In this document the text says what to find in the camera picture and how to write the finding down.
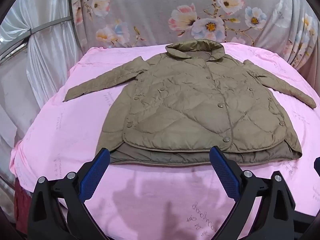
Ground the grey strap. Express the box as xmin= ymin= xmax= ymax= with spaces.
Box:
xmin=28 ymin=16 xmax=73 ymax=35

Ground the pink printed bed sheet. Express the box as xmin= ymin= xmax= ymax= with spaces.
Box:
xmin=9 ymin=42 xmax=320 ymax=240

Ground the olive quilted jacket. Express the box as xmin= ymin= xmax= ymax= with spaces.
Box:
xmin=62 ymin=39 xmax=317 ymax=167

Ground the dark red cloth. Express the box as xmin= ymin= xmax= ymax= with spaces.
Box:
xmin=14 ymin=177 xmax=34 ymax=232

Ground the white satin curtain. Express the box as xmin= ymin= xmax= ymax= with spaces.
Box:
xmin=0 ymin=0 xmax=87 ymax=183

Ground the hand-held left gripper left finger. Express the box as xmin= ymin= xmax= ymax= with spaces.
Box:
xmin=27 ymin=148 xmax=111 ymax=240

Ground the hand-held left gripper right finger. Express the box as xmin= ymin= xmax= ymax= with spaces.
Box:
xmin=209 ymin=145 xmax=303 ymax=240

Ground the grey floral cloth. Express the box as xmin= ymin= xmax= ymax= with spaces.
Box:
xmin=64 ymin=0 xmax=320 ymax=67

